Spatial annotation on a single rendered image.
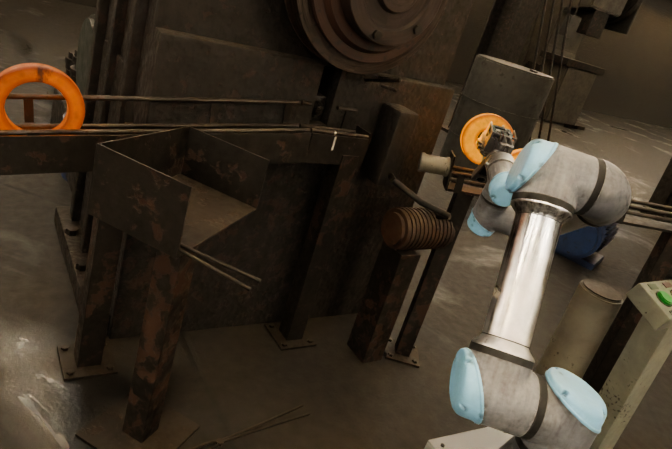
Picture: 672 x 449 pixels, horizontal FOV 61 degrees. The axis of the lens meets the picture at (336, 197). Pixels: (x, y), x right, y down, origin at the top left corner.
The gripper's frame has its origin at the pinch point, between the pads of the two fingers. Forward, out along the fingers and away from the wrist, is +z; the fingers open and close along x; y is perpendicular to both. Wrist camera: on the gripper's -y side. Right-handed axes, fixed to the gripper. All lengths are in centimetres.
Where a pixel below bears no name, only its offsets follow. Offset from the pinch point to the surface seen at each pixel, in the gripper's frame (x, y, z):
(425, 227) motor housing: 10.2, -26.4, -17.9
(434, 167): 12.5, -12.4, -6.7
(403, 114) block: 26.3, -0.5, -3.3
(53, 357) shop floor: 98, -66, -65
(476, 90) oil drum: -46, -78, 231
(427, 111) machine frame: 17.0, -5.7, 15.0
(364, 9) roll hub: 46, 30, -19
